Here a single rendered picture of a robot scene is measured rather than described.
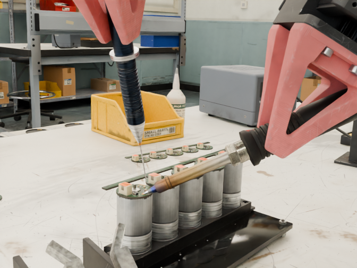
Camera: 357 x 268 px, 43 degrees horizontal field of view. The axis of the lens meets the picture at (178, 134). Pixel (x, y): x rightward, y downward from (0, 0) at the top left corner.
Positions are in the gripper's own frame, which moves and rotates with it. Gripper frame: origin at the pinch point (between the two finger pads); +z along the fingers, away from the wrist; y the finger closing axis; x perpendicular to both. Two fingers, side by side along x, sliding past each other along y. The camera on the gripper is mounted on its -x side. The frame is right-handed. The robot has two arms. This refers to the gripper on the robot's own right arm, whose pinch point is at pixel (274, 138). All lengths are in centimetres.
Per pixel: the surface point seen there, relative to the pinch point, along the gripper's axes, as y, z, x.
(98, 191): -16.7, 15.0, -6.7
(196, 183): -3.6, 6.0, -1.9
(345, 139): -37.1, -2.9, 24.5
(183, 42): -339, -8, 25
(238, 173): -7.6, 4.5, 1.9
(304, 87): -442, -35, 171
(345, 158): -28.5, -0.6, 21.2
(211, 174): -5.4, 5.3, -0.7
